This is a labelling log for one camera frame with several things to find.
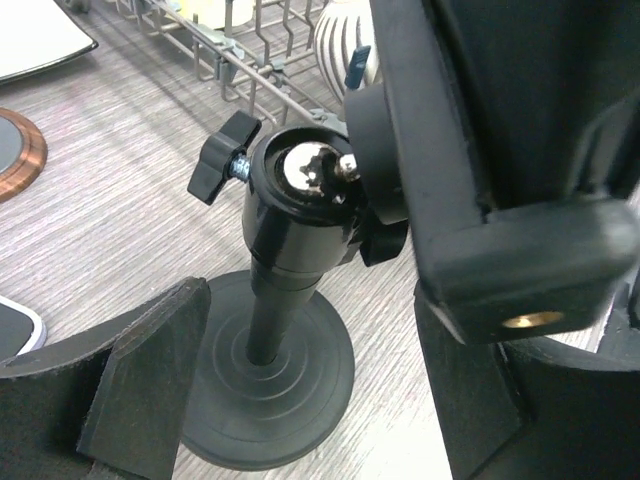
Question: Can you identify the black phone stand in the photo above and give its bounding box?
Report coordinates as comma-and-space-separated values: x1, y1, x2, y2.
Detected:
183, 1, 639, 470

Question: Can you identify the cream square plate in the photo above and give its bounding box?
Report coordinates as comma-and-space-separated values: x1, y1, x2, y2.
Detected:
1, 1, 98, 84

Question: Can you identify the yellow faceted mug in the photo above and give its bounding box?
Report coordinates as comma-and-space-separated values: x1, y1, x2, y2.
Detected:
177, 0, 255, 29

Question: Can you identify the wooden base phone stand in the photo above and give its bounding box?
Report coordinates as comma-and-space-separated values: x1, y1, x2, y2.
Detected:
1, 108, 48, 203

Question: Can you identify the grey wire dish rack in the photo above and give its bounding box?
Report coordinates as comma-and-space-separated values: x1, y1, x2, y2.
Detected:
64, 0, 351, 131

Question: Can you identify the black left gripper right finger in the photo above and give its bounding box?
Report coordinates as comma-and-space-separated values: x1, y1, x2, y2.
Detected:
414, 294, 639, 479

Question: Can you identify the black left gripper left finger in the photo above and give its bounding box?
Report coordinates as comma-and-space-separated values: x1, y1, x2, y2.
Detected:
1, 277, 210, 479

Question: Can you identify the striped white grey mug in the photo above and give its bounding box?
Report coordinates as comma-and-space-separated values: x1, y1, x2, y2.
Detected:
313, 1, 382, 103

